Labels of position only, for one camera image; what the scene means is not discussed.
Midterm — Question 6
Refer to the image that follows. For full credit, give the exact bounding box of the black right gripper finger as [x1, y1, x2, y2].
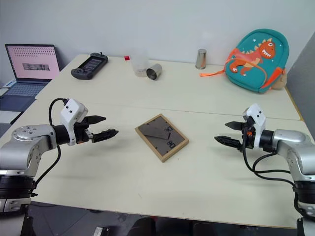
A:
[224, 121, 245, 131]
[214, 135, 244, 151]

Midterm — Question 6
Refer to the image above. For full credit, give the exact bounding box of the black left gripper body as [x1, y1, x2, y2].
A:
[73, 117, 95, 145]

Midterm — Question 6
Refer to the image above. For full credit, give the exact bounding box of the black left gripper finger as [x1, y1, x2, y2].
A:
[92, 129, 119, 144]
[88, 115, 107, 125]

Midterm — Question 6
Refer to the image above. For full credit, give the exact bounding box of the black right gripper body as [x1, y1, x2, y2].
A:
[240, 117, 255, 150]

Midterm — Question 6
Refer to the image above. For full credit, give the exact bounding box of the open laptop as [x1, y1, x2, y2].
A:
[0, 44, 61, 113]

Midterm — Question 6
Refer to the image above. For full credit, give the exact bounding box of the black handheld game controller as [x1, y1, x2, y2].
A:
[70, 52, 109, 80]

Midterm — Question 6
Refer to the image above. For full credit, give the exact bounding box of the teal dinosaur backpack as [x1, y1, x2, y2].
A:
[199, 29, 290, 94]

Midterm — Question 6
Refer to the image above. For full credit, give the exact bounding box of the clear plastic cup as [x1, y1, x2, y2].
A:
[130, 48, 149, 77]

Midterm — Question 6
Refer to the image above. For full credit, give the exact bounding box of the upright steel cup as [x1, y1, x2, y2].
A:
[195, 49, 207, 70]

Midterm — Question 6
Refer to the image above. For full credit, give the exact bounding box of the tipped steel cup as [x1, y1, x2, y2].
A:
[146, 63, 163, 81]

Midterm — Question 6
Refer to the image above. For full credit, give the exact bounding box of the grey partition panel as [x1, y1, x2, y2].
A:
[285, 36, 315, 121]

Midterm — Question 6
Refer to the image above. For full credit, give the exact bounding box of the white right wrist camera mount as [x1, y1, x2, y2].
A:
[242, 103, 267, 149]

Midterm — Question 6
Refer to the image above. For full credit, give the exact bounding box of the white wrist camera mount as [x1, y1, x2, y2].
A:
[242, 103, 267, 149]
[60, 98, 89, 147]

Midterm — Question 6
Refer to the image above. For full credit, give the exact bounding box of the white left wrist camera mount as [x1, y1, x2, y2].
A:
[60, 98, 89, 147]

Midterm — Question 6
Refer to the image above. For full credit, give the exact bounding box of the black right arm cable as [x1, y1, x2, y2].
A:
[241, 137, 297, 187]

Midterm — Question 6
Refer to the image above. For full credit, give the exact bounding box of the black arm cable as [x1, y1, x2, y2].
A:
[31, 98, 67, 197]
[241, 137, 297, 187]

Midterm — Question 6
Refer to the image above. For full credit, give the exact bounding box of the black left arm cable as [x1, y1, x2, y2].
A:
[31, 98, 67, 197]

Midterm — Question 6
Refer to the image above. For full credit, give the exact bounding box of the wooden picture frame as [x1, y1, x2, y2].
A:
[134, 113, 189, 163]

